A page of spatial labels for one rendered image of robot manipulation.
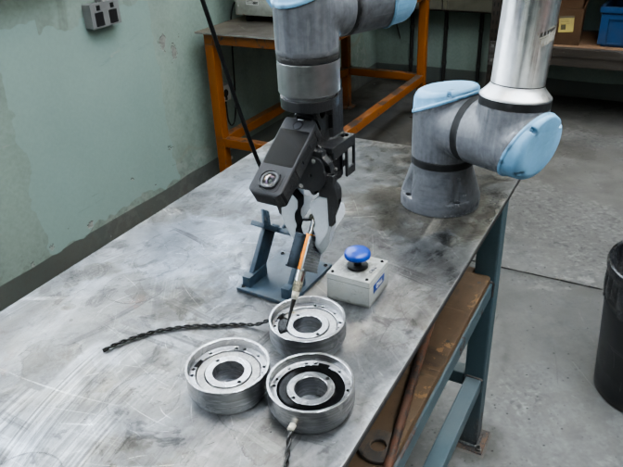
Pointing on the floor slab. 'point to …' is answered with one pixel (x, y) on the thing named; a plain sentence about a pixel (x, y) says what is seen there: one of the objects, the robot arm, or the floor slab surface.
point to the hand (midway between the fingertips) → (308, 244)
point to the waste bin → (611, 332)
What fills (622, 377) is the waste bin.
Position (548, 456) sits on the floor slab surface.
